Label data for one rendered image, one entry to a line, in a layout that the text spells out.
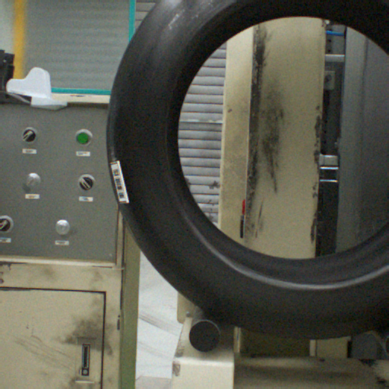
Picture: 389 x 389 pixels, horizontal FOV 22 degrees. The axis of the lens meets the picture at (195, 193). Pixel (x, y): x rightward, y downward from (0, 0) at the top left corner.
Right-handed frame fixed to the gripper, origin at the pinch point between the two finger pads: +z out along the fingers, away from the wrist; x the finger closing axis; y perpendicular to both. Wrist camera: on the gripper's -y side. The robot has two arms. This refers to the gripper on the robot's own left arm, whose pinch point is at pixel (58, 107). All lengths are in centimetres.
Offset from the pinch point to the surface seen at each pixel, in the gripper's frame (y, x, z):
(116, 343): -48, 61, 9
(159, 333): -122, 444, 2
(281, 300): -21.8, -12.4, 37.9
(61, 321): -45, 61, -3
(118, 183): -9.4, -10.8, 12.3
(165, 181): -7.8, -12.8, 19.0
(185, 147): -13, 938, -26
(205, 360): -32.4, -10.7, 28.7
